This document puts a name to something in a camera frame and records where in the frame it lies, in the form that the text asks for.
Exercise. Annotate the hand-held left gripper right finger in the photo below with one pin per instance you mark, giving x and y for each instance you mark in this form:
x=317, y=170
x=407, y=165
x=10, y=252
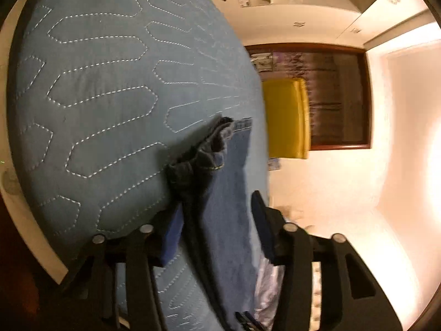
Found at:
x=267, y=234

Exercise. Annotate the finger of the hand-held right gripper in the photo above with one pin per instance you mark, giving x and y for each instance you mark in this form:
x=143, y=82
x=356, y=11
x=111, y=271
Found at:
x=248, y=320

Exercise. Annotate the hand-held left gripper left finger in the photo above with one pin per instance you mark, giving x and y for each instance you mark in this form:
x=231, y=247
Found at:
x=172, y=234

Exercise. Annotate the blue denim pants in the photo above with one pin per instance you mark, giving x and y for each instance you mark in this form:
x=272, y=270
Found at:
x=227, y=213

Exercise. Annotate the grey star-print duvet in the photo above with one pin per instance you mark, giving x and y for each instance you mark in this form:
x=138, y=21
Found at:
x=270, y=286

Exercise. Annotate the small picture card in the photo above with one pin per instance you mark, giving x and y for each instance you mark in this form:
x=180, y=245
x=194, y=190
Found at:
x=273, y=164

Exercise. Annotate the cream tufted headboard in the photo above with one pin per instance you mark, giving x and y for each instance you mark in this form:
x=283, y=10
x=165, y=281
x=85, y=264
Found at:
x=316, y=300

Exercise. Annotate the yellow armchair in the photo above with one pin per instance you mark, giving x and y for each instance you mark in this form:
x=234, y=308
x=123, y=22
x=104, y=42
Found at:
x=284, y=117

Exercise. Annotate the blue quilted bed cover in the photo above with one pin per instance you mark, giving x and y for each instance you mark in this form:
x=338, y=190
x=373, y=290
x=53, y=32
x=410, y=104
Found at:
x=113, y=117

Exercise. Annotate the lace curtain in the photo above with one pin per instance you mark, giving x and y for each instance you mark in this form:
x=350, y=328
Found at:
x=337, y=103

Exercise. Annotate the cream bed base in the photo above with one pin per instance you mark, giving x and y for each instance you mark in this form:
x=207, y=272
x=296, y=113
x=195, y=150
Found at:
x=24, y=220

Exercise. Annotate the dark curtained window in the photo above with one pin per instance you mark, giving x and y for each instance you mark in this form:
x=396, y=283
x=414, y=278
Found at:
x=368, y=103

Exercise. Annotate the cream wardrobe shelf unit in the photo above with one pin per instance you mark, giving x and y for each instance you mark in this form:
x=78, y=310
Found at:
x=303, y=17

